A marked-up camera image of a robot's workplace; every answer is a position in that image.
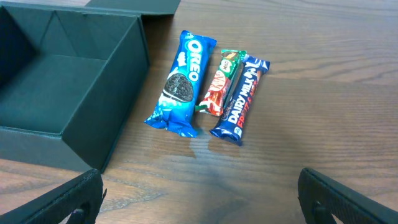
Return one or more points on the dark green gift box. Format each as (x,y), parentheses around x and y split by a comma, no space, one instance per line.
(69,78)

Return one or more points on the red KitKat bar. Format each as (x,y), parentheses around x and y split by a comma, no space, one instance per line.
(215,97)

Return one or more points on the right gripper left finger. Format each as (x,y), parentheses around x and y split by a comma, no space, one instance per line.
(79,200)

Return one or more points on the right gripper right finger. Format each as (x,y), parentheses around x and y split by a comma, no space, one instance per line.
(323,199)

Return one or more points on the blue Oreo cookie pack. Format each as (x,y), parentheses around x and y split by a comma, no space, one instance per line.
(176,104)

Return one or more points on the purple Dairy Milk bar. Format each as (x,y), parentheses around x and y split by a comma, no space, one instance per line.
(231,124)

